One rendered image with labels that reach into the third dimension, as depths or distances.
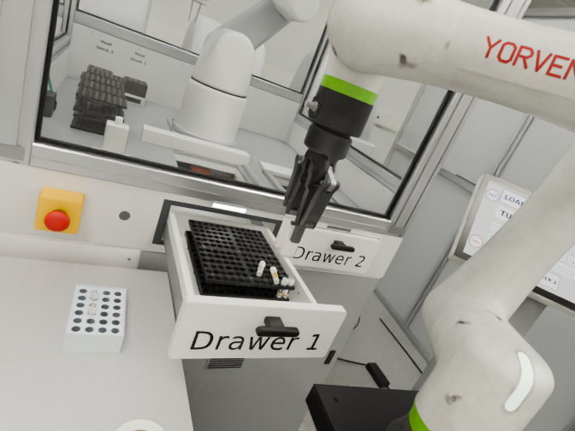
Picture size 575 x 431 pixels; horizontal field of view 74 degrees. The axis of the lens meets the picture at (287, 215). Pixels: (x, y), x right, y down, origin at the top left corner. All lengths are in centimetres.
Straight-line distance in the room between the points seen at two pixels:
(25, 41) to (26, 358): 49
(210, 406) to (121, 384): 69
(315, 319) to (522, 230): 37
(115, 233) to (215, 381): 58
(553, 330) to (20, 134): 210
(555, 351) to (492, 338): 157
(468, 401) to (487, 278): 21
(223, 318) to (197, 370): 60
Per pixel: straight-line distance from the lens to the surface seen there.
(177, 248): 76
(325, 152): 61
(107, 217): 87
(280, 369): 131
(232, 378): 127
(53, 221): 80
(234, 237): 85
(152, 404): 66
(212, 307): 59
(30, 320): 77
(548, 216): 72
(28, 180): 85
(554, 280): 134
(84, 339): 70
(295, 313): 65
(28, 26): 78
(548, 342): 219
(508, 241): 73
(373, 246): 111
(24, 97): 81
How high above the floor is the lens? 127
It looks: 20 degrees down
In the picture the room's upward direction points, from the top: 22 degrees clockwise
